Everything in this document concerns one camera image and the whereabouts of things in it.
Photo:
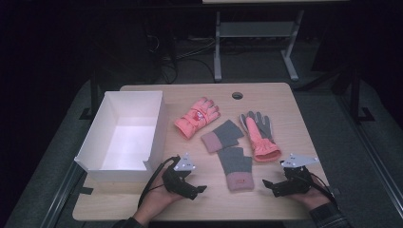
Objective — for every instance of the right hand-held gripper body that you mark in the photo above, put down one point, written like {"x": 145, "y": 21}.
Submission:
{"x": 294, "y": 182}

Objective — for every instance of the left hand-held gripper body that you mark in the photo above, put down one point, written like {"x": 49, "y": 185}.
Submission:
{"x": 177, "y": 183}

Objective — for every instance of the grey pink knit fingerless glove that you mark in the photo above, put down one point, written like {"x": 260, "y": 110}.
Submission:
{"x": 236, "y": 164}
{"x": 225, "y": 133}

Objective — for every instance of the white box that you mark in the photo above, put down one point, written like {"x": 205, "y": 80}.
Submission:
{"x": 126, "y": 142}

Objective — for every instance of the person's right hand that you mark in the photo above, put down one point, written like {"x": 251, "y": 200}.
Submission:
{"x": 313, "y": 196}

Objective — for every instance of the person's left hand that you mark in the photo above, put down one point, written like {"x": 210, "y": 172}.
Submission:
{"x": 155, "y": 199}

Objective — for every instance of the black stand leg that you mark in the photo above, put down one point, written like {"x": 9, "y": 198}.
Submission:
{"x": 94, "y": 95}
{"x": 355, "y": 95}

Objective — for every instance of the metal floor rail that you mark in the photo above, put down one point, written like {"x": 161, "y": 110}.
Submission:
{"x": 60, "y": 196}
{"x": 374, "y": 152}

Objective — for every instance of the grey metal stand frame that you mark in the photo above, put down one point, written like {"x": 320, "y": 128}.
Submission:
{"x": 253, "y": 29}

